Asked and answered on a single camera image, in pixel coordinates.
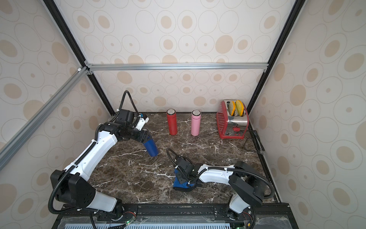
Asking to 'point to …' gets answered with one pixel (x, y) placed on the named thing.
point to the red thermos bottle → (172, 121)
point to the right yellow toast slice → (240, 107)
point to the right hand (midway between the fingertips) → (179, 177)
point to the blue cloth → (185, 186)
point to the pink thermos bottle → (196, 119)
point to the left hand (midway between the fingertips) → (149, 133)
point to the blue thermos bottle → (151, 146)
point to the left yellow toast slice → (231, 107)
